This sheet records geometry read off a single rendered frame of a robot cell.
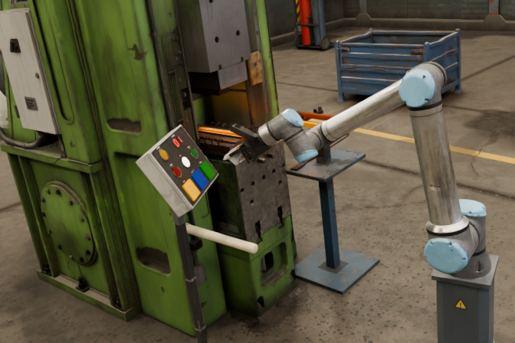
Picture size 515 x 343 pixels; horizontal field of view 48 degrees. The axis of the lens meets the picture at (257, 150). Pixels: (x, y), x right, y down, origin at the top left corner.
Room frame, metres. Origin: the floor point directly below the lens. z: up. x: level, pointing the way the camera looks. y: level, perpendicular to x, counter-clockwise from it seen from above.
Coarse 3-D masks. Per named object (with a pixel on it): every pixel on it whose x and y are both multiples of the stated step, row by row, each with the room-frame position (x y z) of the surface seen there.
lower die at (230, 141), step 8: (216, 128) 2.98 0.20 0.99; (224, 128) 2.96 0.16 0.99; (216, 136) 2.84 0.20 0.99; (224, 136) 2.82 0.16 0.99; (232, 136) 2.79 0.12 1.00; (240, 136) 2.76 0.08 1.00; (200, 144) 2.81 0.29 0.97; (208, 144) 2.77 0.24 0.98; (216, 144) 2.75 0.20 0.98; (224, 144) 2.73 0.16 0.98; (232, 144) 2.71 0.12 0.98; (216, 152) 2.74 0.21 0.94; (224, 152) 2.70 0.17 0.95
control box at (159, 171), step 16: (176, 128) 2.39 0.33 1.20; (160, 144) 2.20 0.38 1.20; (176, 144) 2.29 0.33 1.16; (192, 144) 2.39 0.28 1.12; (144, 160) 2.12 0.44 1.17; (160, 160) 2.13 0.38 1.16; (176, 160) 2.21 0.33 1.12; (192, 160) 2.30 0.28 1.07; (160, 176) 2.10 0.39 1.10; (176, 176) 2.13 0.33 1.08; (160, 192) 2.10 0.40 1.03; (176, 192) 2.08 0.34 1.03; (176, 208) 2.09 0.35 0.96; (192, 208) 2.07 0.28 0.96
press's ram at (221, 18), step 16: (176, 0) 2.73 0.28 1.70; (192, 0) 2.66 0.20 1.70; (208, 0) 2.68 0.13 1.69; (224, 0) 2.76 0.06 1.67; (240, 0) 2.84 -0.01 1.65; (192, 16) 2.67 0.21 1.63; (208, 16) 2.67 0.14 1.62; (224, 16) 2.75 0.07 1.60; (240, 16) 2.83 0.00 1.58; (192, 32) 2.69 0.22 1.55; (208, 32) 2.66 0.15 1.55; (224, 32) 2.73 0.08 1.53; (240, 32) 2.82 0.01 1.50; (192, 48) 2.70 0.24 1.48; (208, 48) 2.65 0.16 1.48; (224, 48) 2.72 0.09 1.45; (240, 48) 2.81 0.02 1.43; (192, 64) 2.71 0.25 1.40; (208, 64) 2.64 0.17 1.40; (224, 64) 2.71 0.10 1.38
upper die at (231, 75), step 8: (240, 64) 2.79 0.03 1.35; (192, 72) 2.79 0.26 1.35; (216, 72) 2.68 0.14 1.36; (224, 72) 2.71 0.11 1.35; (232, 72) 2.75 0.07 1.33; (240, 72) 2.79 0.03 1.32; (192, 80) 2.80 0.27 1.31; (200, 80) 2.76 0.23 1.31; (208, 80) 2.72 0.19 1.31; (216, 80) 2.69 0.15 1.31; (224, 80) 2.70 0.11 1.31; (232, 80) 2.74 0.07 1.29; (240, 80) 2.78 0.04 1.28; (208, 88) 2.73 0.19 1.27; (216, 88) 2.69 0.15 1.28; (224, 88) 2.69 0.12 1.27
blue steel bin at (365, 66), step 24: (336, 48) 6.59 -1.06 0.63; (360, 48) 6.39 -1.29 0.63; (384, 48) 6.18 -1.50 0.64; (408, 48) 5.97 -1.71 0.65; (432, 48) 5.90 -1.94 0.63; (456, 48) 6.28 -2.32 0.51; (336, 72) 6.61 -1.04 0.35; (360, 72) 6.40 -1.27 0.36; (384, 72) 6.16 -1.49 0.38; (456, 72) 6.29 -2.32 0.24
